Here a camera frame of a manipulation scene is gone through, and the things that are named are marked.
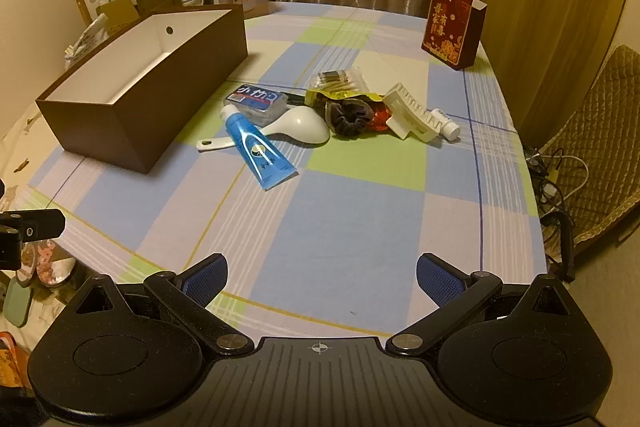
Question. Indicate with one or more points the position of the checked tablecloth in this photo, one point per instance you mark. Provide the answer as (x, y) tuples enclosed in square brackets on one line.
[(350, 207)]

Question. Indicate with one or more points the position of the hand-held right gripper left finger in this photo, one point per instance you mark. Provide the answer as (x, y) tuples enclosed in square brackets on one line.
[(205, 281)]

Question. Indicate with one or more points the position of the red snack packet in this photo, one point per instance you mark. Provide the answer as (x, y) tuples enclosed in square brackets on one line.
[(378, 114)]

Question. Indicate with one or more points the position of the blue floss pick box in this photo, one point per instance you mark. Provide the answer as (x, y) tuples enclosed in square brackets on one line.
[(255, 99)]

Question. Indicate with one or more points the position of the red decorated box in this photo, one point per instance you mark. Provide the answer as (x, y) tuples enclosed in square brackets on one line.
[(447, 24)]

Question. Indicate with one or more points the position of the white rice spoon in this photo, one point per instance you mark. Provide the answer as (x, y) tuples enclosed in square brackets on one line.
[(300, 127)]

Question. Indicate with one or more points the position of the pink floral slipper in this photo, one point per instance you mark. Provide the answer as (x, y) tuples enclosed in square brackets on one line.
[(47, 262)]

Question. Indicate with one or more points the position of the brown storage box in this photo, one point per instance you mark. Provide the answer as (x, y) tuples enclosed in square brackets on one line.
[(165, 107)]

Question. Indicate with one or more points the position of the quilted brown chair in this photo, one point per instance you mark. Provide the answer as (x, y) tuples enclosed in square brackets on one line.
[(605, 147)]

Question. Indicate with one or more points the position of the small white tube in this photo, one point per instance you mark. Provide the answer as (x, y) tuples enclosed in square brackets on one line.
[(447, 124)]

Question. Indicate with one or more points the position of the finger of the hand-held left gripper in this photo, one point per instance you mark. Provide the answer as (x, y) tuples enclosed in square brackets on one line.
[(42, 224)]

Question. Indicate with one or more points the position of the clear cotton swab pack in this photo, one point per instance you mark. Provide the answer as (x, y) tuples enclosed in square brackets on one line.
[(335, 81)]

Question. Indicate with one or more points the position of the yellow snack packet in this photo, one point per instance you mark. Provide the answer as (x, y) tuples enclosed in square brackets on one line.
[(345, 96)]

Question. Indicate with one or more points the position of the small cardboard box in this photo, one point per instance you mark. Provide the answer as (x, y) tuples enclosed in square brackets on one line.
[(117, 14)]

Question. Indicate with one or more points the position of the white hair claw clip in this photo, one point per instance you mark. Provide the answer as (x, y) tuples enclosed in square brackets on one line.
[(405, 107)]

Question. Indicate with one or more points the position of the green slipper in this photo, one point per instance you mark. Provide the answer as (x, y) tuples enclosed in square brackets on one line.
[(19, 304)]

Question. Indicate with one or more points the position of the dark hair scrunchie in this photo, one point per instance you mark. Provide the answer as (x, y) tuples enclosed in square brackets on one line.
[(345, 122)]

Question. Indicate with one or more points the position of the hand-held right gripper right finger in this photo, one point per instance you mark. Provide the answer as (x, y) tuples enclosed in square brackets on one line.
[(440, 281)]

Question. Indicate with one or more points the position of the orange slipper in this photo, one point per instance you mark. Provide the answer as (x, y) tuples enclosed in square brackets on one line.
[(10, 362)]

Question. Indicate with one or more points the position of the blue squeeze tube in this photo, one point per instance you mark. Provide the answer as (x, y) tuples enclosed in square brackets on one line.
[(255, 147)]

